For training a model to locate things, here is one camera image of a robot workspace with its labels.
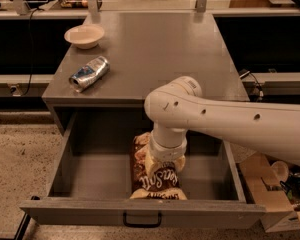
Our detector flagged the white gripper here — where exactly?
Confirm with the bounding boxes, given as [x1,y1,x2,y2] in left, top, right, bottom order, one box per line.
[145,136,187,178]

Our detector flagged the brown chip bag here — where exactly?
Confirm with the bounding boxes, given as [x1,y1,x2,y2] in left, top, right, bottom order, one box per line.
[130,132,187,200]

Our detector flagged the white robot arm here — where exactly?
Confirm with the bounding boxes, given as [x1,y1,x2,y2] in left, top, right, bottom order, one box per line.
[144,76,300,176]

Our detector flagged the open grey drawer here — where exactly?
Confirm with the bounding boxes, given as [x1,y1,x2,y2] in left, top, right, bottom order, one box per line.
[20,108,265,229]

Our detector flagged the cardboard box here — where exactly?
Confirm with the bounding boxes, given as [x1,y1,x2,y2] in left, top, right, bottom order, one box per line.
[239,153,300,233]

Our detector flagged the grey metal cabinet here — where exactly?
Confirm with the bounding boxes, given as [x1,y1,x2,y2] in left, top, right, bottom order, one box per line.
[43,11,248,132]

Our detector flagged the crushed silver blue can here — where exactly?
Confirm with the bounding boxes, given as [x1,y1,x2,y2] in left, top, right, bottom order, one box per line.
[69,56,110,93]

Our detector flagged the items inside cardboard box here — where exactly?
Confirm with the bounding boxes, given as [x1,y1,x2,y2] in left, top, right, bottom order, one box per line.
[271,161,300,211]

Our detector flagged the white bowl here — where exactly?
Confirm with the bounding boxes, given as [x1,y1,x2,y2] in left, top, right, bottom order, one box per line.
[64,24,105,49]

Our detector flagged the black drawer handle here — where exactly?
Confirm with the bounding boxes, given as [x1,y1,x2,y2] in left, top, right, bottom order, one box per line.
[122,212,162,228]

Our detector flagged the black cables right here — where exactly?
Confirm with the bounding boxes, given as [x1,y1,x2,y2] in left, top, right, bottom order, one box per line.
[238,68,265,102]

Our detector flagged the black power cable left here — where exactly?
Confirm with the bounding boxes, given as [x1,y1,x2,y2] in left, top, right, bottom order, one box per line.
[21,7,44,97]

